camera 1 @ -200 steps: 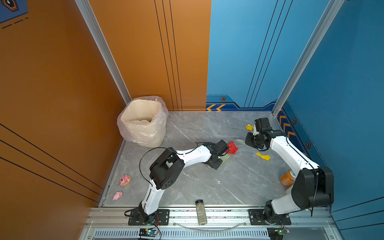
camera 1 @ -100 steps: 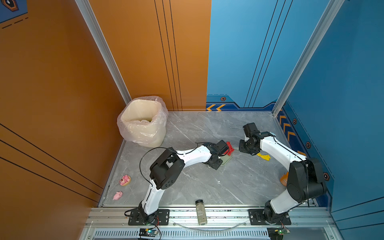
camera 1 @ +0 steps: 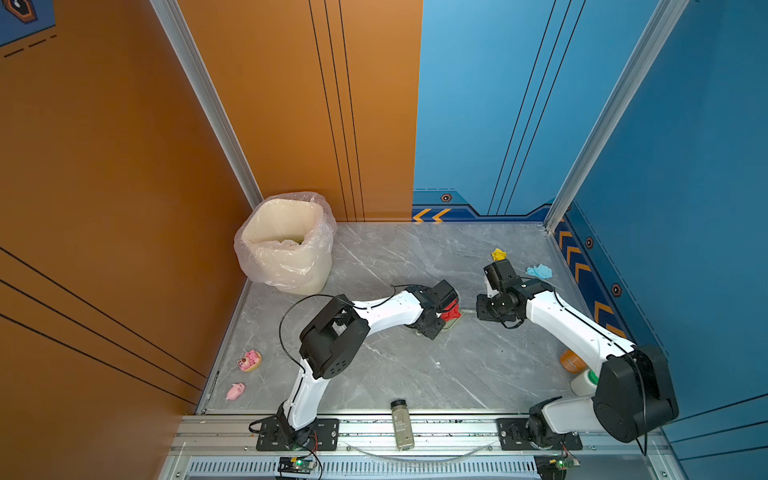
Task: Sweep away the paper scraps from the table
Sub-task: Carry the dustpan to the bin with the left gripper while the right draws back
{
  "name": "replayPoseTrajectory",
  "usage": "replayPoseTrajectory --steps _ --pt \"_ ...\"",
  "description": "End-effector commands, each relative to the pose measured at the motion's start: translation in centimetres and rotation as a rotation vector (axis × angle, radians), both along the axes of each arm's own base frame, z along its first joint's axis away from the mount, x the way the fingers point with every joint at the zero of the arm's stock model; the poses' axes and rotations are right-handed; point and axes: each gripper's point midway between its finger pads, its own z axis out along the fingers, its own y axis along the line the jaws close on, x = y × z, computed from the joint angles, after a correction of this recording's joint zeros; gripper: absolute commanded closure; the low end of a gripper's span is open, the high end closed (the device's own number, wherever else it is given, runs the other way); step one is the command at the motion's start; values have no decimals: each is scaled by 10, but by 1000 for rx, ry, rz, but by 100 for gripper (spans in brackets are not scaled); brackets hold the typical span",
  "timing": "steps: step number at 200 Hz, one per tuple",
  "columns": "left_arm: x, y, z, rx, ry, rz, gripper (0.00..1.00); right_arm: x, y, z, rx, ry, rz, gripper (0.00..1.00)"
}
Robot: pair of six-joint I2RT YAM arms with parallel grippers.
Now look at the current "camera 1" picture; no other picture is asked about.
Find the glass jar black lid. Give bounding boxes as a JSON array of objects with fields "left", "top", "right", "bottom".
[{"left": 391, "top": 399, "right": 415, "bottom": 451}]

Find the right green circuit board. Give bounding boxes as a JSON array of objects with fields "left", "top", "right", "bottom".
[{"left": 534, "top": 455, "right": 581, "bottom": 480}]

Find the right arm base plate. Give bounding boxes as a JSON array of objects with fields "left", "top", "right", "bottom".
[{"left": 496, "top": 417, "right": 583, "bottom": 451}]

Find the white cable duct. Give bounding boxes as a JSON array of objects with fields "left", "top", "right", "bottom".
[{"left": 178, "top": 456, "right": 540, "bottom": 479}]

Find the light blue paper scrap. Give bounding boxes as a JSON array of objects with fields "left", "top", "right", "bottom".
[{"left": 526, "top": 264, "right": 553, "bottom": 280}]

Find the aluminium corner post right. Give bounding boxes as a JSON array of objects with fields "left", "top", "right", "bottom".
[{"left": 543, "top": 0, "right": 689, "bottom": 235}]

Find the aluminium corner post left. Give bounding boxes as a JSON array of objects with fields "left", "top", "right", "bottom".
[{"left": 149, "top": 0, "right": 263, "bottom": 207}]

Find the large red paper scrap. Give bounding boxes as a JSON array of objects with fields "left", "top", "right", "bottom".
[{"left": 439, "top": 301, "right": 462, "bottom": 322}]

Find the left green circuit board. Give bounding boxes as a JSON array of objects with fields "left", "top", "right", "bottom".
[{"left": 276, "top": 456, "right": 320, "bottom": 479}]

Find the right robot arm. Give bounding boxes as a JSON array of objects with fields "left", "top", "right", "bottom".
[{"left": 476, "top": 260, "right": 679, "bottom": 448}]

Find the aluminium corner post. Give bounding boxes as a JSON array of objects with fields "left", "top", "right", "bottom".
[
  {"left": 149, "top": 0, "right": 263, "bottom": 207},
  {"left": 543, "top": 0, "right": 689, "bottom": 235}
]

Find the trash bin with plastic bag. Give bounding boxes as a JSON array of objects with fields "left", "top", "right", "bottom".
[{"left": 234, "top": 191, "right": 337, "bottom": 295}]

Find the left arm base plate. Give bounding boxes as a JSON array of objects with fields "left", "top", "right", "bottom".
[{"left": 249, "top": 417, "right": 340, "bottom": 452}]

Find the green circuit board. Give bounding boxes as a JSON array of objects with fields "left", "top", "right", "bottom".
[
  {"left": 534, "top": 455, "right": 581, "bottom": 480},
  {"left": 276, "top": 456, "right": 320, "bottom": 479}
]

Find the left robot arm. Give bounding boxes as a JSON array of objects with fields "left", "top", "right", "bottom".
[{"left": 276, "top": 280, "right": 459, "bottom": 446}]

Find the white bottle green cap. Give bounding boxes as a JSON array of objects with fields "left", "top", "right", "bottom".
[{"left": 570, "top": 369, "right": 599, "bottom": 397}]

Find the yellow paper scrap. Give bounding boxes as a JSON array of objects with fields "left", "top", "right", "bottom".
[{"left": 491, "top": 248, "right": 507, "bottom": 261}]

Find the pink pig toy on donut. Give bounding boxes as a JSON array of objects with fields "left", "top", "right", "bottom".
[{"left": 238, "top": 350, "right": 263, "bottom": 372}]

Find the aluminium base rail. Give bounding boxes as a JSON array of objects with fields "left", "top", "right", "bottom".
[{"left": 170, "top": 410, "right": 667, "bottom": 461}]

